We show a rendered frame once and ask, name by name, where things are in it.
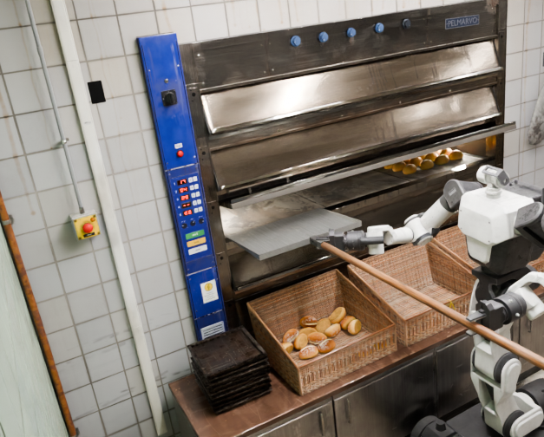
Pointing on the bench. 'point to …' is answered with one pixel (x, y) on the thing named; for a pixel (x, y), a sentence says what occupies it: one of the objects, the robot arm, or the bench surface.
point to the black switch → (169, 97)
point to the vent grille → (213, 329)
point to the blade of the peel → (291, 232)
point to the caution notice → (209, 291)
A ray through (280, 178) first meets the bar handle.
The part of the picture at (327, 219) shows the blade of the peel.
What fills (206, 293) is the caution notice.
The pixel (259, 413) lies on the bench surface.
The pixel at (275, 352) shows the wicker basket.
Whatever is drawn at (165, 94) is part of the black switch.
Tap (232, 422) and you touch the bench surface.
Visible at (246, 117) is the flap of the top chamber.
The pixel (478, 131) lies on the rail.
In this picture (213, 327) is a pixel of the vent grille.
